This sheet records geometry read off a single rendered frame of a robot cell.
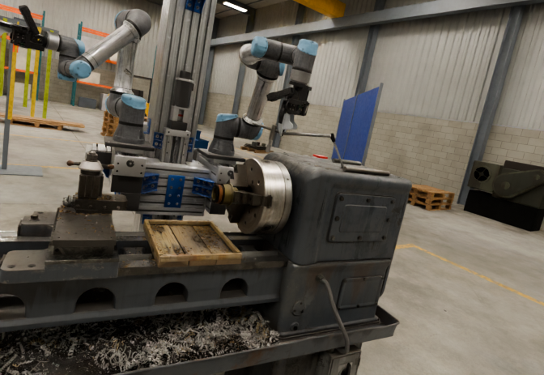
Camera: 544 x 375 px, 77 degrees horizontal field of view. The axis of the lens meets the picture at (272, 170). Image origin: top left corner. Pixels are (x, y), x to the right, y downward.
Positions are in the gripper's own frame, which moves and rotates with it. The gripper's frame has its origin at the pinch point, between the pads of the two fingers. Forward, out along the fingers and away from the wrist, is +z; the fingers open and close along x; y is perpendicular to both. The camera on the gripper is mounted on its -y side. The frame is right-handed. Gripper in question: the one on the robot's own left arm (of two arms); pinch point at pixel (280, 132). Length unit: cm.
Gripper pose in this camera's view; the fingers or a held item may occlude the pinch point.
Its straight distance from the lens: 136.8
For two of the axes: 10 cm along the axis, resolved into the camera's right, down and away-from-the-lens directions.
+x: 4.6, -1.2, 8.8
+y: 8.5, 3.3, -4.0
